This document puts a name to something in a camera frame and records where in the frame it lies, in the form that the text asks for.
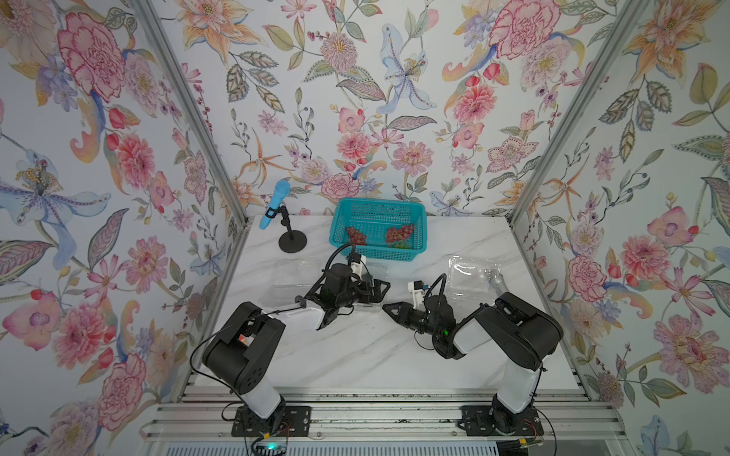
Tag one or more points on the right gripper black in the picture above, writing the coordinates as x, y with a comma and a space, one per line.
406, 312

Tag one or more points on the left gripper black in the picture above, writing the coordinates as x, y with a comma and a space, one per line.
365, 295

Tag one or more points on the clear clamshell container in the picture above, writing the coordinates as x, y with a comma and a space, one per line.
292, 278
468, 279

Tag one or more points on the teal plastic mesh basket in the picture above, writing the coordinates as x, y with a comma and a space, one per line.
373, 217

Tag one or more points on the red grape bunch back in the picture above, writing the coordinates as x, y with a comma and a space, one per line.
396, 235

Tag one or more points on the red grape bunch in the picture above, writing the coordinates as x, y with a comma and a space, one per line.
355, 236
396, 235

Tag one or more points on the red grape bunch front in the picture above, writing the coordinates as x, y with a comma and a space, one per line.
355, 236

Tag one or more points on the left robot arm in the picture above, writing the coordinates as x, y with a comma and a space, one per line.
241, 352

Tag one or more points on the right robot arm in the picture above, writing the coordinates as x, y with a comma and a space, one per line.
523, 332

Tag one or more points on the black microphone stand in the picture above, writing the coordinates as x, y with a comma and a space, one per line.
291, 241

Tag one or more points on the grey microphone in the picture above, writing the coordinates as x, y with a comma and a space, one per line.
497, 282

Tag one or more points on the blue microphone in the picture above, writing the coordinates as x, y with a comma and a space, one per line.
281, 192

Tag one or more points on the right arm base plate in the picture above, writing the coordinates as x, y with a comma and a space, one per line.
486, 421

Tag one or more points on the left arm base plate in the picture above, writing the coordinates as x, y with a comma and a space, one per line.
286, 421

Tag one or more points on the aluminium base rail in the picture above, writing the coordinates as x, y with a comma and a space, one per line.
371, 415

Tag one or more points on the left aluminium frame post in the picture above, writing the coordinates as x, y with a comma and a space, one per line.
153, 28

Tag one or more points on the aluminium frame post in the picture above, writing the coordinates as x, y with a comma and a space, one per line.
153, 28
624, 24

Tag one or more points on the right aluminium frame post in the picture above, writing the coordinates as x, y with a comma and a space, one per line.
624, 24

